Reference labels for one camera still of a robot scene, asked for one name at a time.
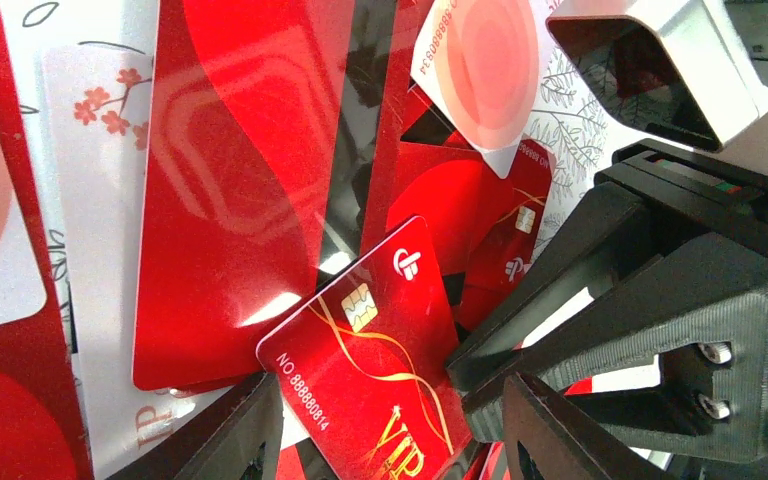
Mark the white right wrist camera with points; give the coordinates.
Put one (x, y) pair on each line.
(694, 72)

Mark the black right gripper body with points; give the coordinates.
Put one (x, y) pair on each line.
(690, 196)

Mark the white card red circle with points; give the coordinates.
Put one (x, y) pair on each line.
(480, 62)

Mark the floral patterned table cloth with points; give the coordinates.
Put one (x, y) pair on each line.
(566, 119)

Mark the red chip card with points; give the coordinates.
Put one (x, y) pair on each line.
(361, 364)

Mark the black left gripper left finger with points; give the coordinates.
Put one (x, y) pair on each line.
(236, 437)

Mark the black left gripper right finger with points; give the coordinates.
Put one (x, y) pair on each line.
(547, 437)

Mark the white floral card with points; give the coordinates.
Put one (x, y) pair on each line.
(101, 178)

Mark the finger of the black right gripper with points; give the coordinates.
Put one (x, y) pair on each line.
(703, 311)
(605, 239)

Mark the red card large left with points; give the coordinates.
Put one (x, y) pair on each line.
(271, 123)

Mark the red card pile centre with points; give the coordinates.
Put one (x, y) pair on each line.
(484, 228)

